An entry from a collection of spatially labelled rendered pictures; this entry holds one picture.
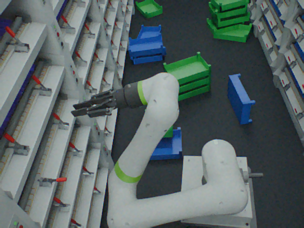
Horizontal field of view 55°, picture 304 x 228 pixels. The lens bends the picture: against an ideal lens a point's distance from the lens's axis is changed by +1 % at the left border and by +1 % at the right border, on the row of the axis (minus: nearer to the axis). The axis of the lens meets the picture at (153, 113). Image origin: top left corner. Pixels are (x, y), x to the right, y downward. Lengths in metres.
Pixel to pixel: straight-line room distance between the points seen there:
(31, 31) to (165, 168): 1.15
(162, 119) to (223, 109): 1.30
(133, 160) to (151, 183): 0.76
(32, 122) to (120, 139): 1.09
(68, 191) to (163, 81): 0.64
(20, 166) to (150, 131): 0.41
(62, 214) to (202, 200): 0.56
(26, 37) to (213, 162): 0.80
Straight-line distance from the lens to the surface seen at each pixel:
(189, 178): 1.39
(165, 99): 0.93
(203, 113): 2.16
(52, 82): 1.22
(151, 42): 2.79
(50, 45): 1.25
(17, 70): 0.99
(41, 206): 1.11
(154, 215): 1.11
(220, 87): 2.37
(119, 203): 1.16
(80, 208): 1.50
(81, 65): 1.59
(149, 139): 1.00
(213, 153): 1.16
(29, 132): 1.05
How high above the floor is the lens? 1.57
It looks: 46 degrees down
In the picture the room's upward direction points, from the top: 11 degrees counter-clockwise
